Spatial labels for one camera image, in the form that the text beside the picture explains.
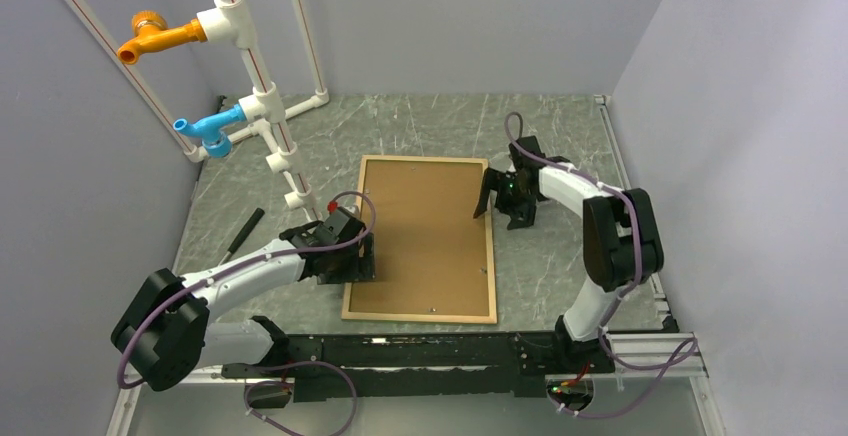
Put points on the aluminium rail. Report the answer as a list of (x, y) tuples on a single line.
[(659, 387)]

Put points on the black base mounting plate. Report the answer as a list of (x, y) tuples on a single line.
[(523, 364)]

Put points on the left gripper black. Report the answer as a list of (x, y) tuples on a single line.
[(360, 269)]

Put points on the wooden picture frame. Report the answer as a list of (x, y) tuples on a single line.
[(491, 247)]

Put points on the orange plastic faucet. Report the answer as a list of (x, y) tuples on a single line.
[(152, 34)]

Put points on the blue plastic faucet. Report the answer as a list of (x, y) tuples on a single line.
[(209, 130)]

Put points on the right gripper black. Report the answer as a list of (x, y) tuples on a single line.
[(521, 216)]

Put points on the black handled hammer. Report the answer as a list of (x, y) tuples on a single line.
[(242, 235)]

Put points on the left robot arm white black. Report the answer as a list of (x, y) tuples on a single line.
[(172, 326)]

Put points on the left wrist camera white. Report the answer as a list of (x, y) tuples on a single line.
[(336, 205)]

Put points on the white pvc pipe stand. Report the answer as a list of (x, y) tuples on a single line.
[(231, 21)]

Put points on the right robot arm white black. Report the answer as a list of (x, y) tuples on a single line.
[(621, 241)]

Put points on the brown backing board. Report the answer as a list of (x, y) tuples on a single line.
[(424, 241)]

